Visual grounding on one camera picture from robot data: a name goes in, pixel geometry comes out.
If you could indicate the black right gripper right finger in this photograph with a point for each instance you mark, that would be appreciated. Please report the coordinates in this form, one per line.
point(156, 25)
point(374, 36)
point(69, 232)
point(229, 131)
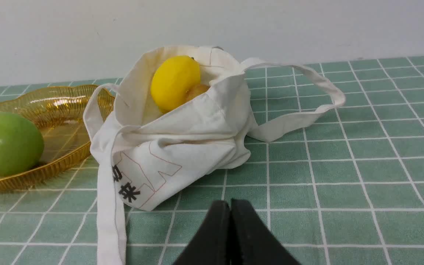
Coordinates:
point(258, 246)

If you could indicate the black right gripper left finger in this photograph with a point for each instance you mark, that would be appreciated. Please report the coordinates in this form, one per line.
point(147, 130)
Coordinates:
point(209, 244)

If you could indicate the yellow lemon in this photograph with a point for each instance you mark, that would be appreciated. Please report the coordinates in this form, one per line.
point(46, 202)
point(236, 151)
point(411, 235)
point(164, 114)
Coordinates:
point(172, 80)

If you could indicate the white canvas tote bag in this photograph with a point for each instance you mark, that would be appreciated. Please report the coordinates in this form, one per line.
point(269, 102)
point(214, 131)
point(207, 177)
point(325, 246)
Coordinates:
point(146, 156)

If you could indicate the brown kiwi fruit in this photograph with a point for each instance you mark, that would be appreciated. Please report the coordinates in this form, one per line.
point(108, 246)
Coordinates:
point(195, 91)

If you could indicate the green checkered tablecloth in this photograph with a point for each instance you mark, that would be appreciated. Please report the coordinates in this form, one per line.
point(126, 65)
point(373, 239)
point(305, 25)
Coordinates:
point(348, 190)

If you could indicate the green apple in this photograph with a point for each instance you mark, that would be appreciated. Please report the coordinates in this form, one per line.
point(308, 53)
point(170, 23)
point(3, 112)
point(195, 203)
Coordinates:
point(21, 144)

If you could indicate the amber wire fruit basket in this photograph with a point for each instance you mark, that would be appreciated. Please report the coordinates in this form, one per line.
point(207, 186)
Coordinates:
point(58, 112)

